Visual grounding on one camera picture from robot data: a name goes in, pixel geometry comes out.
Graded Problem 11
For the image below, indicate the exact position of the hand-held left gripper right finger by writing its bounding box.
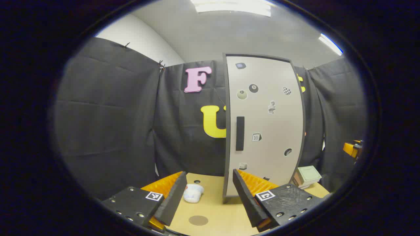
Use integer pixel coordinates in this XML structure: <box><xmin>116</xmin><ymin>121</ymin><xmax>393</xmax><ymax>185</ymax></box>
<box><xmin>232</xmin><ymin>169</ymin><xmax>324</xmax><ymax>232</ymax></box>

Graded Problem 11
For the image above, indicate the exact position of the black cabinet door handle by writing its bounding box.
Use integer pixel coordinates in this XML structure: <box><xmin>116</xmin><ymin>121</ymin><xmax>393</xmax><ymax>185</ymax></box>
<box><xmin>236</xmin><ymin>116</ymin><xmax>245</xmax><ymax>151</ymax></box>

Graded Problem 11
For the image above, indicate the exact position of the pale green box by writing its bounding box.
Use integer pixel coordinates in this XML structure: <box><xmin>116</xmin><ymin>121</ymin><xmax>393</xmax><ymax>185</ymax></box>
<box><xmin>291</xmin><ymin>165</ymin><xmax>322</xmax><ymax>189</ymax></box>

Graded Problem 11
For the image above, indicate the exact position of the narrow ceiling light panel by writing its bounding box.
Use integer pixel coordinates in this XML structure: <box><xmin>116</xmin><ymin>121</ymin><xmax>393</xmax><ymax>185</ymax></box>
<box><xmin>318</xmin><ymin>33</ymin><xmax>344</xmax><ymax>56</ymax></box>

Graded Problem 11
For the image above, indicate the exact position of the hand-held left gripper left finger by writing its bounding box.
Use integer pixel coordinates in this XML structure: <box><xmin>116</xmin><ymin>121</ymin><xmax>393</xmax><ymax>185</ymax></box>
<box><xmin>101</xmin><ymin>171</ymin><xmax>188</xmax><ymax>234</ymax></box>

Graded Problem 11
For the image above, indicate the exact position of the grey cabinet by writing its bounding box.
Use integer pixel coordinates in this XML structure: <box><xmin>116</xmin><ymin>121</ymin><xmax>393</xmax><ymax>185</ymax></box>
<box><xmin>222</xmin><ymin>53</ymin><xmax>306</xmax><ymax>204</ymax></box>

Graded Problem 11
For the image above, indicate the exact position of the round brown coaster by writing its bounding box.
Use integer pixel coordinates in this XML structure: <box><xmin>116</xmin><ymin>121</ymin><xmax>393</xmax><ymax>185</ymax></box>
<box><xmin>188</xmin><ymin>215</ymin><xmax>209</xmax><ymax>226</ymax></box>

